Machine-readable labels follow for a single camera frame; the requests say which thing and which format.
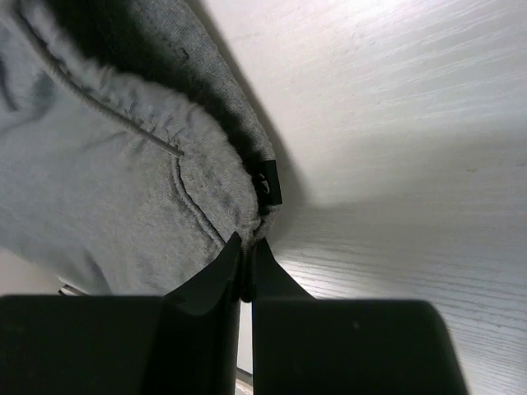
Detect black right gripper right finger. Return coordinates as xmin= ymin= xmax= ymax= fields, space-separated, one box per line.
xmin=251 ymin=241 xmax=468 ymax=394

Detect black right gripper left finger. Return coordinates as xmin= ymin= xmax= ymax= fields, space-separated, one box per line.
xmin=1 ymin=235 xmax=240 ymax=394

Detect grey shorts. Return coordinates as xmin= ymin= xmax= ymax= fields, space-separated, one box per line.
xmin=1 ymin=1 xmax=282 ymax=295

